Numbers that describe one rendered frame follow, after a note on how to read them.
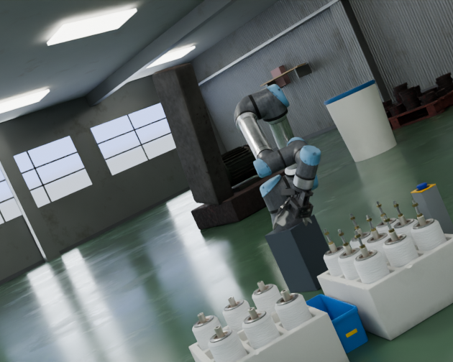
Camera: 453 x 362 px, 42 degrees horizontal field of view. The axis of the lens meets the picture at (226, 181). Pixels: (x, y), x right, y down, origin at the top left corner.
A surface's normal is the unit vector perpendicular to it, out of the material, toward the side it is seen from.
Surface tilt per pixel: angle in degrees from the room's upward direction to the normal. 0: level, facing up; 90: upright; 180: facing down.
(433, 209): 90
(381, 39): 90
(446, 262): 90
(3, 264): 90
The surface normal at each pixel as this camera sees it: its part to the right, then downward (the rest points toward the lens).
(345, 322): 0.26, -0.01
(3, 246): 0.59, -0.22
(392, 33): -0.69, 0.36
